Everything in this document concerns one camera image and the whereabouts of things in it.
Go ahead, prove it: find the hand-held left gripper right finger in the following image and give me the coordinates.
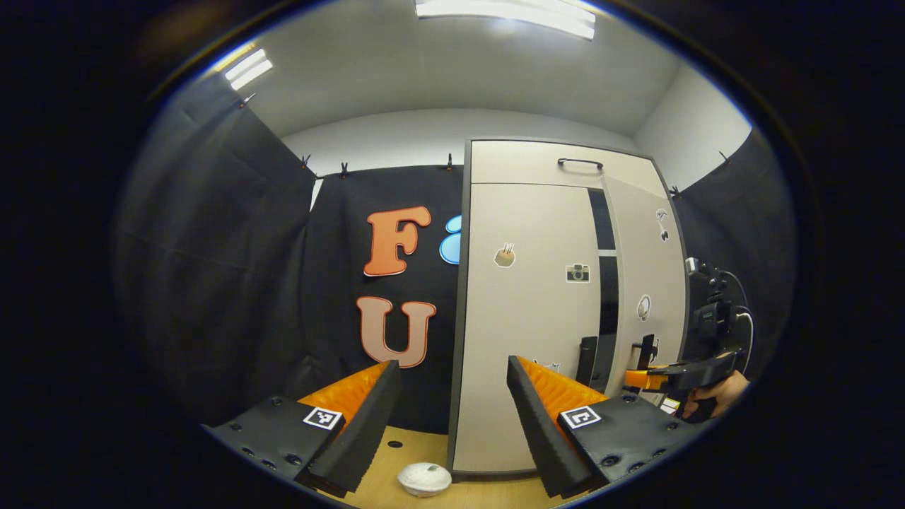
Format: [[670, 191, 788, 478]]
[[506, 356, 708, 499]]

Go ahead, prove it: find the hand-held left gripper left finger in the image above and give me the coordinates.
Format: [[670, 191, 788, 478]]
[[202, 359, 402, 499]]

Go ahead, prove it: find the cabinet door with camera sticker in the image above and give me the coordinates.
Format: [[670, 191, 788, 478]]
[[452, 182, 603, 474]]

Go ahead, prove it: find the cabinet door with cherry sticker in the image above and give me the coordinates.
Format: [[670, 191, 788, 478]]
[[601, 175, 688, 397]]

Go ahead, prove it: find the beige double-door shoe cabinet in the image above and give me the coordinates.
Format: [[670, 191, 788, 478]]
[[447, 136, 692, 481]]

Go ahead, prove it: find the beige cabinet drawer front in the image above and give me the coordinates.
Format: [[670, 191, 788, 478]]
[[470, 140, 669, 199]]

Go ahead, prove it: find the white round bowl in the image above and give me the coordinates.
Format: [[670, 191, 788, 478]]
[[397, 462, 453, 498]]

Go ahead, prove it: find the black backdrop cloth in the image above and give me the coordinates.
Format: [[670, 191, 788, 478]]
[[113, 71, 800, 435]]

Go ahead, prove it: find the large ceiling light panel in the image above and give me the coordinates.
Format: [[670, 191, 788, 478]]
[[415, 0, 597, 41]]

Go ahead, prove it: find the small ceiling light panel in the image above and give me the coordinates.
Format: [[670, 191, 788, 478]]
[[225, 48, 274, 91]]

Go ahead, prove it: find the right hand-held gripper cable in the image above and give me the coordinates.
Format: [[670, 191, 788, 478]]
[[720, 270, 756, 368]]

